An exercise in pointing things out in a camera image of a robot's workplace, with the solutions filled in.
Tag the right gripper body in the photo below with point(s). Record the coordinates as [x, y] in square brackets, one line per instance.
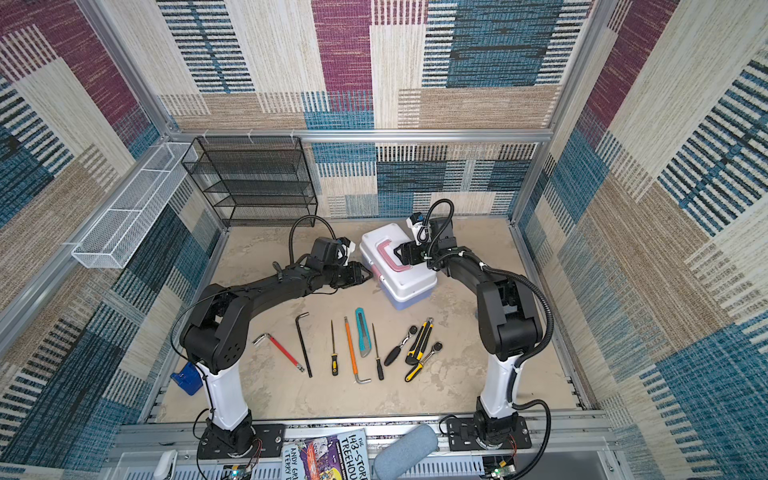
[418, 254]

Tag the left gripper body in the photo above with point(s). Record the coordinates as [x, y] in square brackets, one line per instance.
[343, 277]

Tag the blue white plastic toolbox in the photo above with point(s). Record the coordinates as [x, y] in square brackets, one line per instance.
[404, 285]

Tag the black handled ratchet wrench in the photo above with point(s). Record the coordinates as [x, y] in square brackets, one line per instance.
[395, 352]

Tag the yellow handled ratchet wrench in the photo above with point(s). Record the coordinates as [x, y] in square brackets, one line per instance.
[415, 371]

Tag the long black screwdriver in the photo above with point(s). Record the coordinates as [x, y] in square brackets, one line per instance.
[379, 365]

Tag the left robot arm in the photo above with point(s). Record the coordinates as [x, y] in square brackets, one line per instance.
[216, 332]

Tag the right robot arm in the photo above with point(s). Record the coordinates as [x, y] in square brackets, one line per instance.
[515, 324]

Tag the teal utility knife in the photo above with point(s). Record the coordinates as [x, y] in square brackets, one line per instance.
[364, 339]

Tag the small yellow black screwdriver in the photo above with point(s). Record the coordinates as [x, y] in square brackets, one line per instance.
[334, 356]

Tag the yellow black utility knife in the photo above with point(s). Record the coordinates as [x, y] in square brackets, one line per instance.
[418, 348]

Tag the black hex key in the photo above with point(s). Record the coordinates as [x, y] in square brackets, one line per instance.
[298, 319]

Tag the black mesh shelf rack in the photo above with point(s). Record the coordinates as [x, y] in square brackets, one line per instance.
[252, 181]

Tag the colourful children's book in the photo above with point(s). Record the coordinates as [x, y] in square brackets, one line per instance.
[342, 456]

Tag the blue tape dispenser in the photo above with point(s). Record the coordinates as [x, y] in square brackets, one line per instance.
[188, 379]

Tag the grey foam roller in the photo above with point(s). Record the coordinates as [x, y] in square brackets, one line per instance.
[406, 452]

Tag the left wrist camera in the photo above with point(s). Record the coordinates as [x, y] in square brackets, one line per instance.
[328, 252]

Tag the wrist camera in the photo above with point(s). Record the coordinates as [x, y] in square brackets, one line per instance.
[419, 225]
[328, 252]

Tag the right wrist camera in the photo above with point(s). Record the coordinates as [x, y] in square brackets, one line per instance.
[419, 225]

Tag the red handled hex key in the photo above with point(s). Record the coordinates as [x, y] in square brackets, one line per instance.
[268, 337]

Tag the orange handled hex key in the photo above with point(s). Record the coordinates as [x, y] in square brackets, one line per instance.
[351, 348]

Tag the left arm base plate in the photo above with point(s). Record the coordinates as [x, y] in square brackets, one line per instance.
[263, 440]

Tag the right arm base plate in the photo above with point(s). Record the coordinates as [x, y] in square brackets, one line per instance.
[466, 434]

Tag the white wire mesh basket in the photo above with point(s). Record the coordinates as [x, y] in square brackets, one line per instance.
[116, 236]

